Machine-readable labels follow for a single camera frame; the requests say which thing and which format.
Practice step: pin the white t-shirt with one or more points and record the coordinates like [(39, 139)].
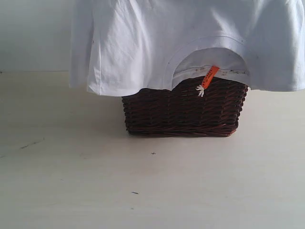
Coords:
[(119, 47)]

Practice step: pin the orange clothing tag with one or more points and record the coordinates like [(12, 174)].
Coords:
[(207, 80)]

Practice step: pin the dark brown wicker basket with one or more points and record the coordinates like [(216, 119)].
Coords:
[(182, 112)]

